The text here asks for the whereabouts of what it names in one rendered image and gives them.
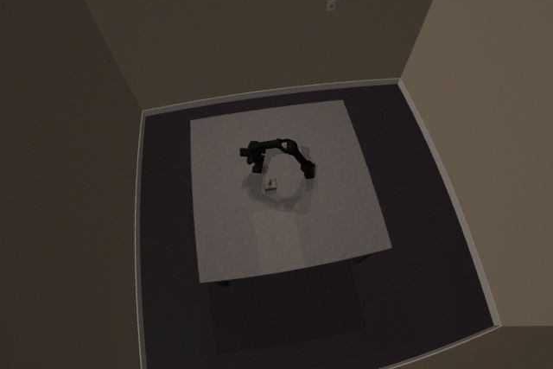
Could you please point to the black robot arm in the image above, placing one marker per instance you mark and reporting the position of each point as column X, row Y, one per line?
column 255, row 148

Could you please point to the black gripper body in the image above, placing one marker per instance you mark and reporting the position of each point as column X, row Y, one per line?
column 258, row 168

